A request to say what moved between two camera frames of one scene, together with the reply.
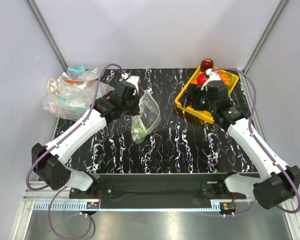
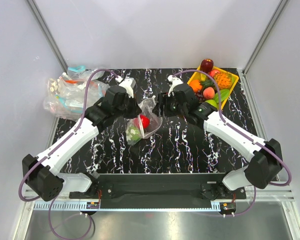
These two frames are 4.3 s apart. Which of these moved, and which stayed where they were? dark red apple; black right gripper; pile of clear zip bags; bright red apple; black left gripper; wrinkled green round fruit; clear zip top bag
Moved: clear zip top bag; black right gripper; wrinkled green round fruit; bright red apple
Stayed: dark red apple; black left gripper; pile of clear zip bags
